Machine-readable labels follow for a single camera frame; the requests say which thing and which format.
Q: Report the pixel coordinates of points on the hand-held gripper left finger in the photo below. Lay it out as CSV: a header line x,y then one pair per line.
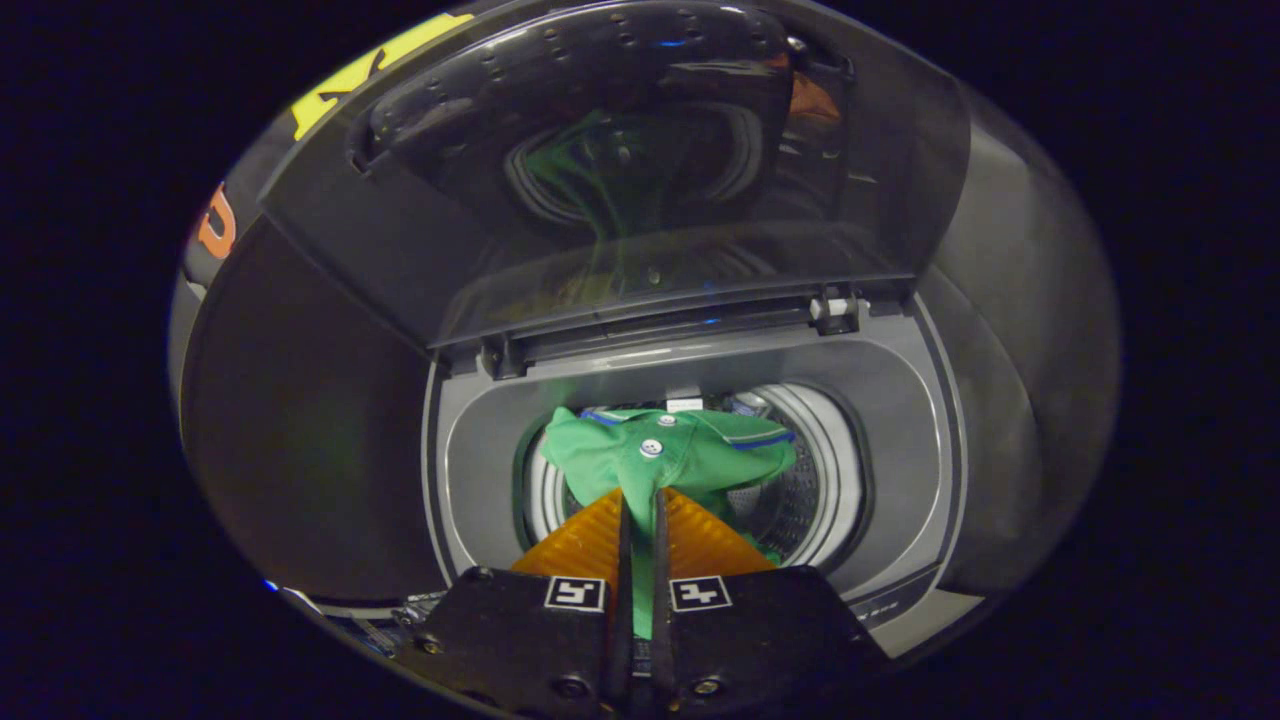
x,y
520,640

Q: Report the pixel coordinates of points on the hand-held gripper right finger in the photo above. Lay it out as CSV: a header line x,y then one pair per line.
x,y
760,640

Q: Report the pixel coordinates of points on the green polo shirt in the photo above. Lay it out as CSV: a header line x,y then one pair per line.
x,y
690,455

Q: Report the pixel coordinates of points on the dark washing machine lid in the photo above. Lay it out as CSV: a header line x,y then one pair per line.
x,y
450,250

